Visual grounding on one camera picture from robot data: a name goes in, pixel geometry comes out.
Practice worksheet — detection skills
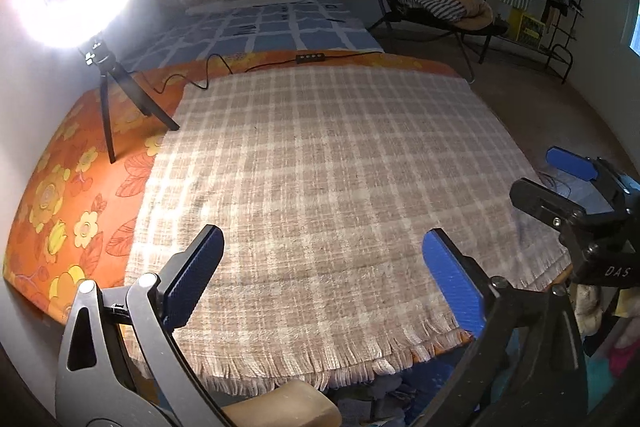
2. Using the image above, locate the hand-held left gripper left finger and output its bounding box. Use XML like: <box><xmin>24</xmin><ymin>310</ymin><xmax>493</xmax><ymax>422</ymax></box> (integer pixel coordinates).
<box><xmin>54</xmin><ymin>223</ymin><xmax>226</xmax><ymax>427</ymax></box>

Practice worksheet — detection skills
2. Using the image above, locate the beige rounded object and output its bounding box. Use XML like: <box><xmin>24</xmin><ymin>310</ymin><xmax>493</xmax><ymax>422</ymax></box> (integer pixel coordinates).
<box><xmin>220</xmin><ymin>379</ymin><xmax>343</xmax><ymax>427</ymax></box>

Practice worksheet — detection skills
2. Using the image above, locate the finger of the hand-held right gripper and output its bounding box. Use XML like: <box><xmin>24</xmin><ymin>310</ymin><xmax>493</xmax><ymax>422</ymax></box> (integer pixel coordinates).
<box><xmin>510</xmin><ymin>178</ymin><xmax>640</xmax><ymax>258</ymax></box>
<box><xmin>546</xmin><ymin>147</ymin><xmax>640</xmax><ymax>210</ymax></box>

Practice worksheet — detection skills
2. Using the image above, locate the yellow cloth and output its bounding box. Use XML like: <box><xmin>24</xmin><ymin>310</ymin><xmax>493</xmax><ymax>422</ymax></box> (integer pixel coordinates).
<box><xmin>440</xmin><ymin>0</ymin><xmax>496</xmax><ymax>30</ymax></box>

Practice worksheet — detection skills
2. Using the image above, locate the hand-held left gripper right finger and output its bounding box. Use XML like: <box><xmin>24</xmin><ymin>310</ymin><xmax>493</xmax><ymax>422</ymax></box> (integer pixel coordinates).
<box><xmin>407</xmin><ymin>228</ymin><xmax>590</xmax><ymax>427</ymax></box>

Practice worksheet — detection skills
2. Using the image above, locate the blue checked bed sheet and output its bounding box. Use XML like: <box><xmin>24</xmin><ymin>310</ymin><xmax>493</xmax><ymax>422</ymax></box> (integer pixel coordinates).
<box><xmin>117</xmin><ymin>0</ymin><xmax>386</xmax><ymax>72</ymax></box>

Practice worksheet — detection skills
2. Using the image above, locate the beige plaid fringed cloth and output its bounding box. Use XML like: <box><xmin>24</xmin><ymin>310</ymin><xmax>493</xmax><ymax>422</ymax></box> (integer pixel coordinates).
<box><xmin>122</xmin><ymin>66</ymin><xmax>573</xmax><ymax>397</ymax></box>

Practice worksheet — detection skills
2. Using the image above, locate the striped garment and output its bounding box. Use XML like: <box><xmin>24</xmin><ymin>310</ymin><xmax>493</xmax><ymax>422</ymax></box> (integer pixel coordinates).
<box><xmin>391</xmin><ymin>0</ymin><xmax>468</xmax><ymax>18</ymax></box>

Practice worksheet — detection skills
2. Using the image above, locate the yellow box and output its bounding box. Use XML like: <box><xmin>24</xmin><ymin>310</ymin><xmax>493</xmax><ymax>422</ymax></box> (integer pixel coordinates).
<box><xmin>507</xmin><ymin>7</ymin><xmax>547</xmax><ymax>48</ymax></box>

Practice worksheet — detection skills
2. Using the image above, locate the orange floral cloth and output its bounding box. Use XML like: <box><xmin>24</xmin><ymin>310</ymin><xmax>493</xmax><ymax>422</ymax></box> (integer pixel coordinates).
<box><xmin>2</xmin><ymin>49</ymin><xmax>573</xmax><ymax>358</ymax></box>

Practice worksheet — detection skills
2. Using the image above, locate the black tripod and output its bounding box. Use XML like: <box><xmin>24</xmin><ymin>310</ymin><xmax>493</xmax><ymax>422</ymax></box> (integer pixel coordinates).
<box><xmin>77</xmin><ymin>34</ymin><xmax>181</xmax><ymax>164</ymax></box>

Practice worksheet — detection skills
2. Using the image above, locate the person's right forearm pink sleeve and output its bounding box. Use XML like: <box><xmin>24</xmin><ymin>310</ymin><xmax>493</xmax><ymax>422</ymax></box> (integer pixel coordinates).
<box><xmin>607</xmin><ymin>329</ymin><xmax>640</xmax><ymax>380</ymax></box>

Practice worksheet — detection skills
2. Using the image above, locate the window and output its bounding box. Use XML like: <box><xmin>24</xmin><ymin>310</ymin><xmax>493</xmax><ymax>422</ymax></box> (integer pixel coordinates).
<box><xmin>627</xmin><ymin>0</ymin><xmax>640</xmax><ymax>58</ymax></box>

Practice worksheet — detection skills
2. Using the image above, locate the black cable with inline remote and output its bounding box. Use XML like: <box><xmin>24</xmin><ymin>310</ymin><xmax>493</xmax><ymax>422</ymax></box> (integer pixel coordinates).
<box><xmin>120</xmin><ymin>51</ymin><xmax>386</xmax><ymax>95</ymax></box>

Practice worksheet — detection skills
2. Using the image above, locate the person's right hand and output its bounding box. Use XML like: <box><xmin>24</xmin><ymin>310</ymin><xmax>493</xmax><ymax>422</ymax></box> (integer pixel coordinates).
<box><xmin>574</xmin><ymin>284</ymin><xmax>603</xmax><ymax>339</ymax></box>

